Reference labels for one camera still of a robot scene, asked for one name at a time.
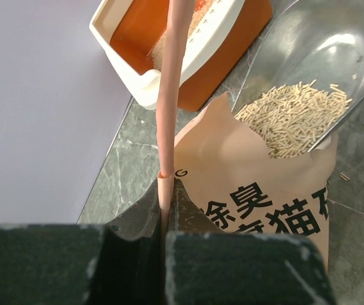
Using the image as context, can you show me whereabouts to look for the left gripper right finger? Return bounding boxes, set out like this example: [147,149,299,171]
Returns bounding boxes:
[165,180,336,304]

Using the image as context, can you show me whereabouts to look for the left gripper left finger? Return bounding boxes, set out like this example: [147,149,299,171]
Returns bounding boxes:
[0,182,160,304]

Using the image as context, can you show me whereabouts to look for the white orange litter box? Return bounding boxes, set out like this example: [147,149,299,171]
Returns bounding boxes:
[89,1,273,112]

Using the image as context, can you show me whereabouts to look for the metal litter scoop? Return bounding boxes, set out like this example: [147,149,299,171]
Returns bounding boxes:
[232,1,364,149]

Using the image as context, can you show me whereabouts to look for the peach cat litter bag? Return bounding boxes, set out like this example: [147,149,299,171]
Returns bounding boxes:
[155,0,340,274]

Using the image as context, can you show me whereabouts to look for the beige litter granules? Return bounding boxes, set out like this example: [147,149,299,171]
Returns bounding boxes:
[151,0,220,72]

